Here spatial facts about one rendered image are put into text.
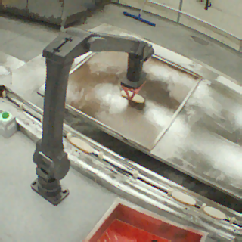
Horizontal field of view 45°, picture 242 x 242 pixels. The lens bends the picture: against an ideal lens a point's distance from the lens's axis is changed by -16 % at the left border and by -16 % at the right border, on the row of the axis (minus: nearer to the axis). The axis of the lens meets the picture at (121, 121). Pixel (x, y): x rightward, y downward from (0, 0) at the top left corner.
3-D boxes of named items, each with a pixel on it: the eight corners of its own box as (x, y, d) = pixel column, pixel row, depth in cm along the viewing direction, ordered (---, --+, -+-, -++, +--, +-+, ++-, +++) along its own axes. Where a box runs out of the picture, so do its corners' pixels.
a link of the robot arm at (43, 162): (36, 177, 99) (48, 186, 98) (33, 156, 93) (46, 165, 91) (52, 162, 106) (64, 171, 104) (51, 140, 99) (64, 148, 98)
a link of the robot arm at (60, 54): (38, 36, 73) (67, 46, 70) (72, 23, 83) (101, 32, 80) (32, 168, 99) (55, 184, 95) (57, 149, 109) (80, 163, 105)
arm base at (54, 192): (29, 187, 103) (55, 206, 99) (26, 172, 98) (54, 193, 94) (44, 175, 109) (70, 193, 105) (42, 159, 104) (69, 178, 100)
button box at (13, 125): (-3, 136, 124) (-6, 116, 117) (8, 127, 129) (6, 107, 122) (8, 146, 121) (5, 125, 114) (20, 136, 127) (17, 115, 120)
